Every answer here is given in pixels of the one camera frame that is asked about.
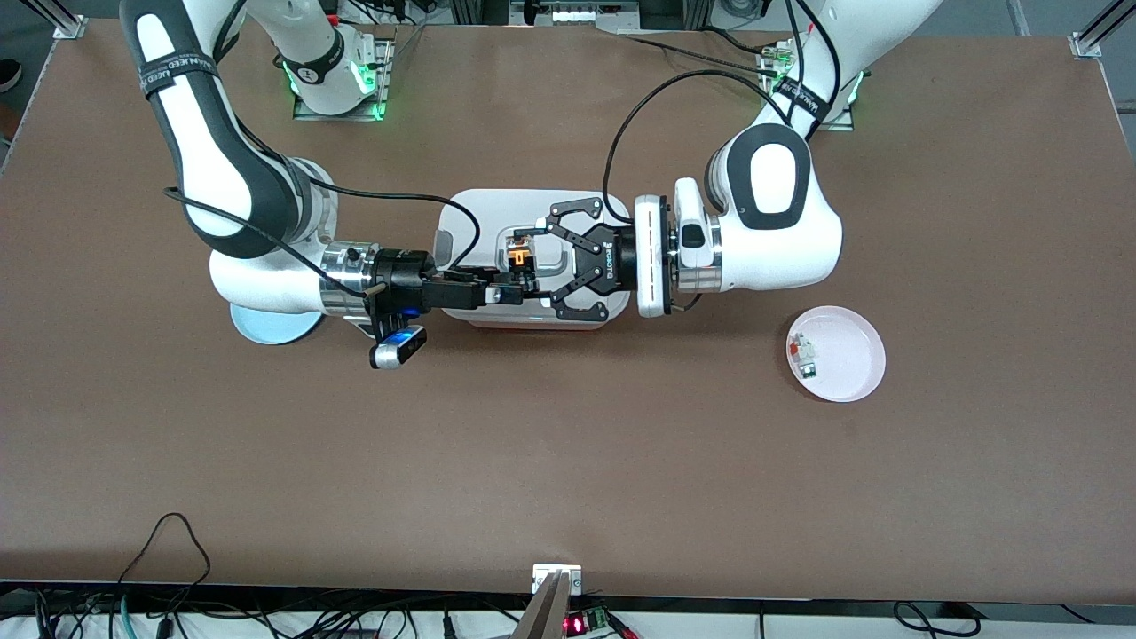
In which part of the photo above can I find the black orange small connector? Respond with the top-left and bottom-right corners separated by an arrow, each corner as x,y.
504,229 -> 536,296

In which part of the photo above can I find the white lidded lunch box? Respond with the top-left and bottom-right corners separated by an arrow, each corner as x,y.
432,188 -> 635,331

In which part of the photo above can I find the light blue round plate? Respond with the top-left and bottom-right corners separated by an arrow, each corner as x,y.
229,302 -> 322,345

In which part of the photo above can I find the pink round plate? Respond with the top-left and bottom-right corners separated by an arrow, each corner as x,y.
786,305 -> 887,403

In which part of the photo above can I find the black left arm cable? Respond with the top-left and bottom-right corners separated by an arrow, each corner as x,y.
605,0 -> 840,225

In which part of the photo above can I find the black cable along table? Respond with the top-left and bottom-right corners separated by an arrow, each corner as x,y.
621,32 -> 782,79

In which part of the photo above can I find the aluminium frame rail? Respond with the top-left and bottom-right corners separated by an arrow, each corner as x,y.
448,0 -> 711,28

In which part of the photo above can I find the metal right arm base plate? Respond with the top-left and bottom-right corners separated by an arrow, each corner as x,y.
293,35 -> 396,122

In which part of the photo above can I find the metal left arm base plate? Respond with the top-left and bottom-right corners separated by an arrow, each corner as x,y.
757,40 -> 857,132

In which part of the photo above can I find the white metal bracket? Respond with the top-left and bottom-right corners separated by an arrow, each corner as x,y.
532,564 -> 583,596

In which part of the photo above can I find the grey camera mount bar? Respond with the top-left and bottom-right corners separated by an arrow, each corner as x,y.
513,571 -> 573,639

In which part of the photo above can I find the black looped cable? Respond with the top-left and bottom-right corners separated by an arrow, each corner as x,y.
115,513 -> 212,587

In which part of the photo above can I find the black coiled floor cable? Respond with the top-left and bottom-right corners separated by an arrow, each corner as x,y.
895,602 -> 982,638

